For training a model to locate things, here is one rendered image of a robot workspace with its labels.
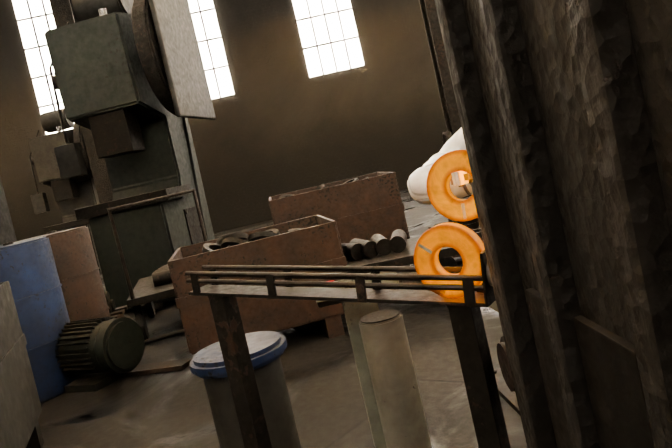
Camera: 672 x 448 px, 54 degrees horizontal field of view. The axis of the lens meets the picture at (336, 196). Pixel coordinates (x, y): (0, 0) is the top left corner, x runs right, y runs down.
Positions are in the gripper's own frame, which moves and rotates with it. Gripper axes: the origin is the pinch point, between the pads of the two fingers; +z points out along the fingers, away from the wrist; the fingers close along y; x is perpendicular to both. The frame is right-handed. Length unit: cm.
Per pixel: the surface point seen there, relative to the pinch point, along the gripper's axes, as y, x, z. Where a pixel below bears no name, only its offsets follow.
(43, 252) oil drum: 282, 2, -116
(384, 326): 32.2, -34.4, -15.5
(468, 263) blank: -1.7, -16.8, 11.8
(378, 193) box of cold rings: 165, -5, -333
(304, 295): 39.1, -19.7, 8.8
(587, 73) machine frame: -36, 7, 82
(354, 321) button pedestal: 47, -35, -28
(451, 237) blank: 0.7, -11.2, 11.9
